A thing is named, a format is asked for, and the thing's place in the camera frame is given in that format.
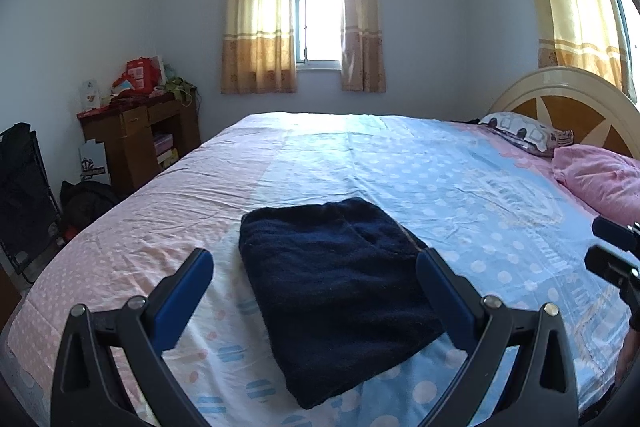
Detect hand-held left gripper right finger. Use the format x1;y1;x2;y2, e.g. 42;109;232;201
416;248;581;427

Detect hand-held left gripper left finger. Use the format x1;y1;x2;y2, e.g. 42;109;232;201
50;248;215;427

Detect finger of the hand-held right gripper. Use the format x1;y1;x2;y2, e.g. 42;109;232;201
592;217;640;253
585;246;640;303

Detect navy patterned knit sweater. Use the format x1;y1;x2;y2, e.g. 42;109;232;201
238;198;446;409

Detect person's right hand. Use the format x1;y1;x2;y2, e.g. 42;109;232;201
615;331;640;388

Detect pink quilt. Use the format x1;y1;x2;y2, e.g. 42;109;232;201
552;144;640;220

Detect black backpack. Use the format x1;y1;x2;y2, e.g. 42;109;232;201
60;179;121;238

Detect patterned pillow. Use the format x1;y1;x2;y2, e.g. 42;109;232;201
479;112;575;156

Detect cream and wood headboard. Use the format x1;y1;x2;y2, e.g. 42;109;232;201
492;67;640;158

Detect boxes in desk shelf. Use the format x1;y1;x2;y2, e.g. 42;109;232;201
152;133;180;165

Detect white paper bag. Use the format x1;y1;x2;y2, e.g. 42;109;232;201
79;142;112;185

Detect brown wooden desk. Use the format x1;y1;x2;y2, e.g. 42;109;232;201
77;89;201;198

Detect bed with patterned sheet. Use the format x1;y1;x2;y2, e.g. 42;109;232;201
7;112;640;427

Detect black folding chair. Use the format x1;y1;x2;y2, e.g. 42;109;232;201
0;123;63;278

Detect large side window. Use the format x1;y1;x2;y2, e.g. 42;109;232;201
600;0;640;58

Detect white card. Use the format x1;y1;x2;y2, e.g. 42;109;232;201
80;79;101;110

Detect red gift box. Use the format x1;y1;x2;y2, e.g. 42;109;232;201
125;57;159;94

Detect wide orange window curtain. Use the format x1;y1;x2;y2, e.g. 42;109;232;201
221;0;298;95

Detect narrow orange window curtain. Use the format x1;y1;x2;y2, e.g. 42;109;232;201
337;0;387;92

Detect small window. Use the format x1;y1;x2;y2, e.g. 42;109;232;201
292;0;343;68

